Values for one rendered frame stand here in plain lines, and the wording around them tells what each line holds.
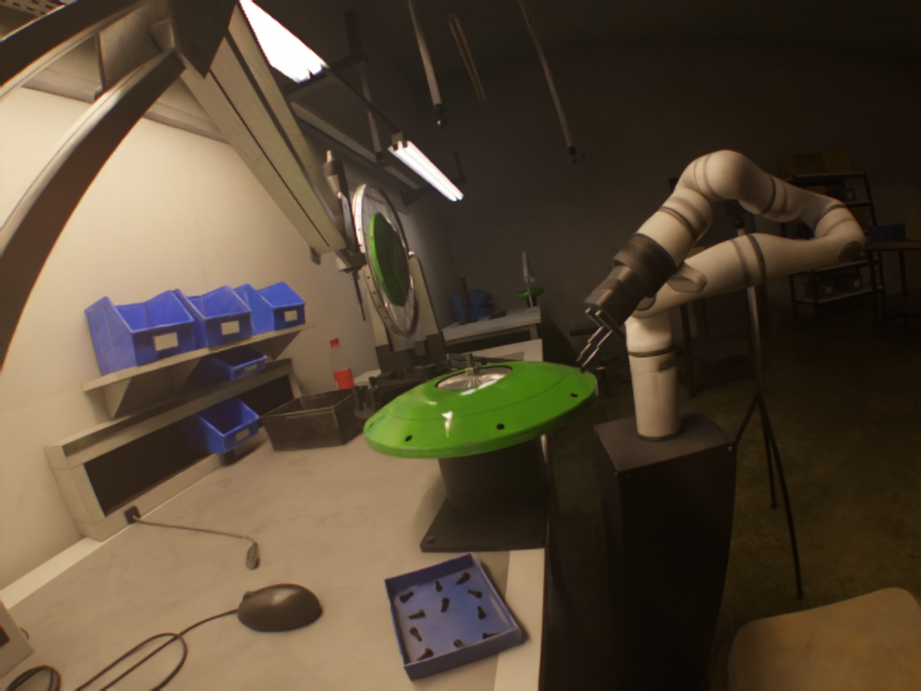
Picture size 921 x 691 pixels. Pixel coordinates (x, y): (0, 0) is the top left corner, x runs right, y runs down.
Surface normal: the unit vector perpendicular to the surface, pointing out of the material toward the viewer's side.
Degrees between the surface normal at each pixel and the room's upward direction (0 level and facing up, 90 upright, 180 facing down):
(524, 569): 0
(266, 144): 160
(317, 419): 93
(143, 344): 99
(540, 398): 23
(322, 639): 0
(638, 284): 96
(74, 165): 90
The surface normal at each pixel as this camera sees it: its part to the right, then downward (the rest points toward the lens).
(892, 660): -0.22, -0.97
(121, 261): 0.96, -0.18
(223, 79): 0.22, 0.95
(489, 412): -0.17, -0.85
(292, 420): -0.17, 0.22
